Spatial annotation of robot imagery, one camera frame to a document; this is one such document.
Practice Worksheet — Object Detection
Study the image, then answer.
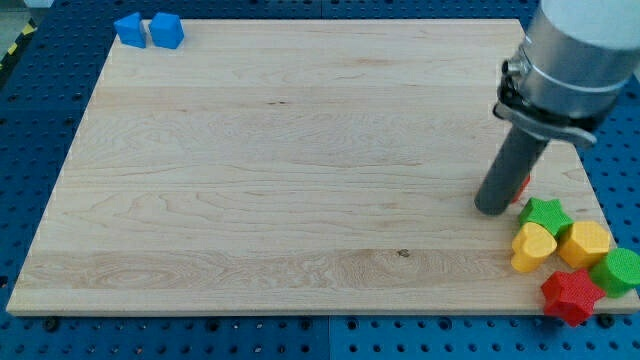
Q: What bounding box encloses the red circle block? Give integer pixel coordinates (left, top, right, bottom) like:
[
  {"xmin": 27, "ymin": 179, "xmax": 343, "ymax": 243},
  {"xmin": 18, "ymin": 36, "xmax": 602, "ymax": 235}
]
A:
[{"xmin": 511, "ymin": 174, "xmax": 531, "ymax": 204}]

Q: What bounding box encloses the blue triangle block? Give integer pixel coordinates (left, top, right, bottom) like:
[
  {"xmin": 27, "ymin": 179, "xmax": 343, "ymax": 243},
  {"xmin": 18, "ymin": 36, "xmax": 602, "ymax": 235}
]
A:
[{"xmin": 113, "ymin": 12, "xmax": 146, "ymax": 48}]

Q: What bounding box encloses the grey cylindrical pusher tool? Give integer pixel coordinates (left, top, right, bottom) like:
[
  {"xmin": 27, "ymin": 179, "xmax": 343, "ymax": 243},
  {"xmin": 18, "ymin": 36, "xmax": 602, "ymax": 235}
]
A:
[{"xmin": 474, "ymin": 126, "xmax": 548, "ymax": 216}]

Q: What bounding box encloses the blue cube block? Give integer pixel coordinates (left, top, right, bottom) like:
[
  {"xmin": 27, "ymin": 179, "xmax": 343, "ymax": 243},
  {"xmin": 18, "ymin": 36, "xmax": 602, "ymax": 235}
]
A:
[{"xmin": 149, "ymin": 12, "xmax": 184, "ymax": 49}]

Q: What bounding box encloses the yellow hexagon block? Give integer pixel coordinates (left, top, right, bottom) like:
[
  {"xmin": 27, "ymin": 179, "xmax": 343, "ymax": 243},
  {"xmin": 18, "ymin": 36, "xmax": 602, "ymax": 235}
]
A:
[{"xmin": 557, "ymin": 221, "xmax": 611, "ymax": 269}]

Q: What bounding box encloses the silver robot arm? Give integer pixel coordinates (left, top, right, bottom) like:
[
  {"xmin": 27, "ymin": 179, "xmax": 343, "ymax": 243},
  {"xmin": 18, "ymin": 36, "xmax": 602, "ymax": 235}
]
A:
[{"xmin": 494, "ymin": 0, "xmax": 639, "ymax": 150}]

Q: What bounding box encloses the wooden board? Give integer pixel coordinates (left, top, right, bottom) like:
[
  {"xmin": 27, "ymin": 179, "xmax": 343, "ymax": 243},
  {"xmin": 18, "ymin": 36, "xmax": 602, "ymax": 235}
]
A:
[{"xmin": 7, "ymin": 20, "xmax": 566, "ymax": 317}]

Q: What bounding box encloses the green star block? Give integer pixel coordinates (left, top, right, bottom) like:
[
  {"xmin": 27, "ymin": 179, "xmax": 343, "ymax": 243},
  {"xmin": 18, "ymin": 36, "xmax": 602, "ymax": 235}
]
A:
[{"xmin": 518, "ymin": 197, "xmax": 574, "ymax": 238}]

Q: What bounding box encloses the yellow heart block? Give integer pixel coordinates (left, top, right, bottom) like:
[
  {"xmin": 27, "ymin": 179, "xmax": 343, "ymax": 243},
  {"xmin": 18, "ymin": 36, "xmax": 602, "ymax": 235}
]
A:
[{"xmin": 511, "ymin": 222, "xmax": 557, "ymax": 273}]

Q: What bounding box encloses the red star block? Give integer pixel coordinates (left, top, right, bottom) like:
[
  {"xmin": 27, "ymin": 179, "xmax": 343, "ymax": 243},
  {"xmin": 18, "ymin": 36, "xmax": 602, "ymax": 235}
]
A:
[{"xmin": 540, "ymin": 269, "xmax": 606, "ymax": 327}]

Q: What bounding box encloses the green circle block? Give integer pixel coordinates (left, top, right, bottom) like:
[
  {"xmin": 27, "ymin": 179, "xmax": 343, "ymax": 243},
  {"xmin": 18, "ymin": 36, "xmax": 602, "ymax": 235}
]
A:
[{"xmin": 589, "ymin": 248, "xmax": 639, "ymax": 298}]

